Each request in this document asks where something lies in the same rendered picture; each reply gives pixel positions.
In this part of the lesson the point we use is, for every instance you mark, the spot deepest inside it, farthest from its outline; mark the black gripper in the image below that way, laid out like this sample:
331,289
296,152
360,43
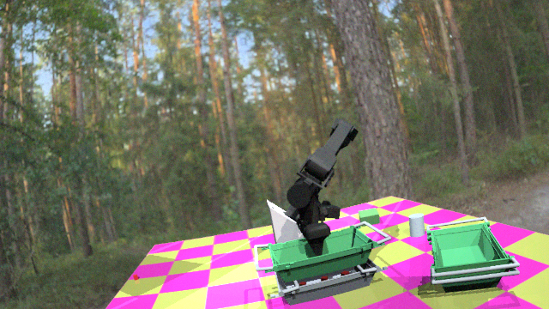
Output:
314,231

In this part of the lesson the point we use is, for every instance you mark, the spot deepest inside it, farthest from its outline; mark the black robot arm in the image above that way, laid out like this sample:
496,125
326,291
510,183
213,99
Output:
319,166

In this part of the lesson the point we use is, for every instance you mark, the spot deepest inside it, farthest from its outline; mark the green rectangular block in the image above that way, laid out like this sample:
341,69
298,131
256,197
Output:
371,216

